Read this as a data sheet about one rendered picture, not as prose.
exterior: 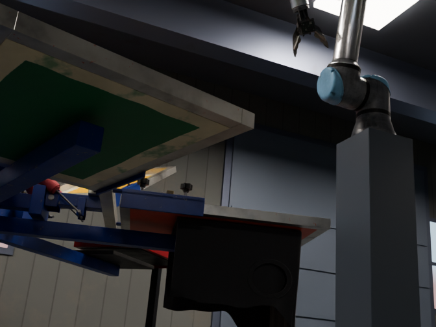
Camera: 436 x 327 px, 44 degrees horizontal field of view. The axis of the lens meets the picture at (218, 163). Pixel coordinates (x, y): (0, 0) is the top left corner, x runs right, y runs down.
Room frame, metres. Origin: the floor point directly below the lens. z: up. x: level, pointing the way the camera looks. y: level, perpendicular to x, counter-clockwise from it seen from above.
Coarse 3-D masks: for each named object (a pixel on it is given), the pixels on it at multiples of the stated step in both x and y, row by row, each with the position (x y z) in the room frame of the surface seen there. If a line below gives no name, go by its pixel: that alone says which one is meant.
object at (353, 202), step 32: (352, 160) 1.68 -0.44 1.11; (384, 160) 1.62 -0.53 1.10; (352, 192) 1.68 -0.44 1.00; (384, 192) 1.62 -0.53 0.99; (352, 224) 1.68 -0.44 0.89; (384, 224) 1.62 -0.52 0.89; (416, 224) 1.67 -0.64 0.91; (352, 256) 1.68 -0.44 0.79; (384, 256) 1.62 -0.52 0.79; (416, 256) 1.67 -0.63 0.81; (352, 288) 1.69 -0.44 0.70; (384, 288) 1.62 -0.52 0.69; (416, 288) 1.67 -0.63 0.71; (352, 320) 1.69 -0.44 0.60; (384, 320) 1.62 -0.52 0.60; (416, 320) 1.66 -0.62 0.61
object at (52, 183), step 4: (44, 180) 2.06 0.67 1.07; (48, 180) 2.07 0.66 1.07; (52, 180) 2.07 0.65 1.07; (40, 184) 2.19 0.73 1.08; (44, 184) 2.07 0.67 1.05; (48, 184) 2.07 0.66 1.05; (52, 184) 2.07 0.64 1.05; (56, 184) 2.07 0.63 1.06; (32, 188) 2.38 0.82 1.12; (48, 188) 2.07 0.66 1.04; (52, 188) 2.07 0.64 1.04; (56, 188) 2.08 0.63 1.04; (28, 192) 2.40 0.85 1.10; (52, 192) 2.09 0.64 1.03; (68, 200) 2.10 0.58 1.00; (72, 204) 2.10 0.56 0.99; (76, 208) 2.10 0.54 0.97; (48, 216) 2.54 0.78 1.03
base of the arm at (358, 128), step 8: (360, 112) 1.69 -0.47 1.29; (368, 112) 1.67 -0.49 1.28; (376, 112) 1.66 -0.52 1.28; (384, 112) 1.67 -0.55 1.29; (360, 120) 1.69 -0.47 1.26; (368, 120) 1.66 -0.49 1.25; (376, 120) 1.65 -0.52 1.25; (384, 120) 1.66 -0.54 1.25; (360, 128) 1.67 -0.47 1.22; (376, 128) 1.64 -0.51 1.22; (384, 128) 1.65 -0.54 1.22; (392, 128) 1.66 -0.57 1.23
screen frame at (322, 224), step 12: (204, 204) 1.94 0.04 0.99; (120, 216) 2.09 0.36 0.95; (204, 216) 1.97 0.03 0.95; (216, 216) 1.96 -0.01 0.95; (228, 216) 1.95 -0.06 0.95; (240, 216) 1.95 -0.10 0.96; (252, 216) 1.96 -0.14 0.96; (264, 216) 1.96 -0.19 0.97; (276, 216) 1.97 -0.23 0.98; (288, 216) 1.98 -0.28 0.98; (300, 216) 1.98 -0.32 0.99; (312, 228) 2.02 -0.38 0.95; (324, 228) 2.01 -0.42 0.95
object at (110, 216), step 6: (108, 192) 1.89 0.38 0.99; (102, 198) 1.98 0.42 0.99; (108, 198) 1.97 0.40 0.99; (114, 198) 2.07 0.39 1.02; (102, 204) 2.08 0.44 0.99; (108, 204) 2.07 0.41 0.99; (114, 204) 2.13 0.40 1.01; (102, 210) 2.17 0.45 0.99; (108, 210) 2.16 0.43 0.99; (114, 210) 2.18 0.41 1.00; (108, 216) 2.27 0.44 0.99; (114, 216) 2.26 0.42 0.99; (108, 222) 2.38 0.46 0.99; (114, 222) 2.37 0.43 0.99
